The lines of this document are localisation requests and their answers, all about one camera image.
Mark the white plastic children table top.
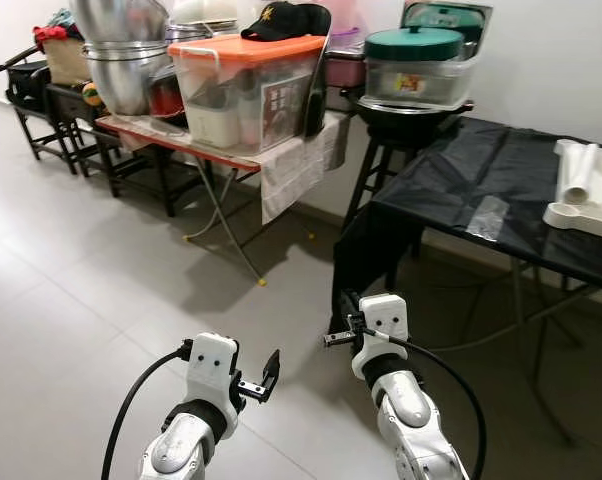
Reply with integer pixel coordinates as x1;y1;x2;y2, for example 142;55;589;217
543;140;602;242

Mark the beige table cover cloth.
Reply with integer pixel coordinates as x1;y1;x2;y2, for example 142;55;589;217
259;112;350;224

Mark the clear tape strip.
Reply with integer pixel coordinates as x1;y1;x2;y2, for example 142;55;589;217
467;194;510;244

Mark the black wok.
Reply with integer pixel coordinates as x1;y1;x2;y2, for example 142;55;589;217
353;92;476;141

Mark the black tablecloth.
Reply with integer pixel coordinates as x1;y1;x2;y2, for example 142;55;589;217
331;115;602;336

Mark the black bag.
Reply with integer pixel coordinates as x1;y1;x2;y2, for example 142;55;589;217
298;38;331;137

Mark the folding table with orange edge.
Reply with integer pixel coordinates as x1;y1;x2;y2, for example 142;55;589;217
94;110;354;288

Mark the clear container with green lid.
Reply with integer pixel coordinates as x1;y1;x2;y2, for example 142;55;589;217
364;27;480;109

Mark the clear storage box orange lid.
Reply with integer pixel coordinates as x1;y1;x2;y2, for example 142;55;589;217
168;33;328;157

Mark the white plastic table leg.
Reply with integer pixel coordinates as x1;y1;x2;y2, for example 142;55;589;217
555;139;602;208

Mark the red and black pot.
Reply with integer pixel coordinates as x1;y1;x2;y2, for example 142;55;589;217
146;68;189;121

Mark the black cap with yellow print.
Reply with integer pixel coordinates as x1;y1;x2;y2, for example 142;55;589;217
240;2;333;44

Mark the large stainless steel pot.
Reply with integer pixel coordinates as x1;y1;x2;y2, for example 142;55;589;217
83;40;174;117

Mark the small steel pot with lid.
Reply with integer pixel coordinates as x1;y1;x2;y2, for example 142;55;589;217
169;0;244;41

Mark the black wooden chair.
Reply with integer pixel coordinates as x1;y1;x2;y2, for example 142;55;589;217
46;85;177;218
0;45;80;163

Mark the stainless steel basin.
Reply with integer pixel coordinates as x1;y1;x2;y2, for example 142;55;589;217
68;0;172;44

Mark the red cloth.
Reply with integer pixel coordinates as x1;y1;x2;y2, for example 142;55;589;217
33;25;74;48

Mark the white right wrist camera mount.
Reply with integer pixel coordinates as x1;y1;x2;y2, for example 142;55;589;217
351;293;411;381

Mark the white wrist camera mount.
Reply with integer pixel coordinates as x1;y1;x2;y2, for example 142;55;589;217
351;293;411;381
185;332;241;413

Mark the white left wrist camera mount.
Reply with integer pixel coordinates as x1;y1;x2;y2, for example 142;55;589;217
185;332;241;413

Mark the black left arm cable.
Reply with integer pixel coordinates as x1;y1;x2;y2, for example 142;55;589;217
100;340;195;480

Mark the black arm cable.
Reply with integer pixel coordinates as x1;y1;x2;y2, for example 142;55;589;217
361;328;489;480
100;340;195;480

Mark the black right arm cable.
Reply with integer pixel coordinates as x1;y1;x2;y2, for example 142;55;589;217
361;328;489;480

